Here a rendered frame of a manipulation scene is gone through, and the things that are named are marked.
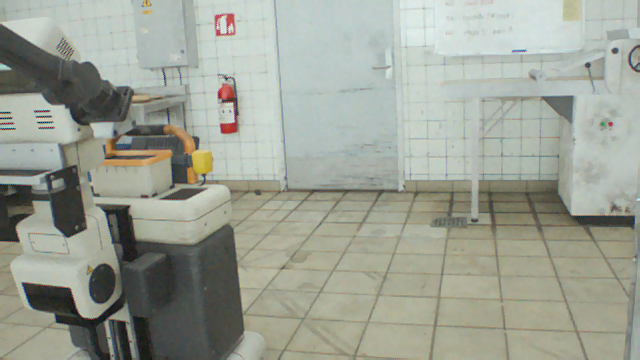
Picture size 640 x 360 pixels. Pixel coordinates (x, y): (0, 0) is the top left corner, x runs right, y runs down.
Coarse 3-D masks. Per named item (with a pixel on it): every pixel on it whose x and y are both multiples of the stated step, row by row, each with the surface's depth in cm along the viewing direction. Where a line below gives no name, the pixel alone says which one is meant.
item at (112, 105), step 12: (108, 84) 125; (108, 96) 124; (120, 96) 127; (132, 96) 128; (84, 108) 124; (96, 108) 123; (108, 108) 124; (120, 108) 126; (84, 120) 128; (96, 120) 127; (108, 120) 126; (120, 120) 125
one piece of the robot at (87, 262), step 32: (0, 96) 132; (32, 96) 129; (0, 128) 135; (32, 128) 132; (64, 128) 129; (64, 160) 134; (96, 160) 145; (32, 224) 140; (96, 224) 141; (32, 256) 142; (64, 256) 139; (96, 256) 141; (96, 288) 140
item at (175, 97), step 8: (160, 88) 511; (168, 88) 509; (176, 88) 507; (184, 88) 505; (168, 96) 510; (176, 96) 509; (184, 96) 507; (136, 104) 453; (144, 104) 447; (152, 104) 452; (160, 104) 464; (168, 104) 479; (176, 104) 497; (136, 112) 447; (144, 112) 446; (144, 120) 446; (184, 120) 510; (184, 128) 510
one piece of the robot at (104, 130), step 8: (128, 112) 132; (128, 120) 132; (96, 128) 127; (104, 128) 127; (112, 128) 126; (120, 128) 129; (128, 128) 132; (96, 136) 127; (104, 136) 126; (112, 136) 126
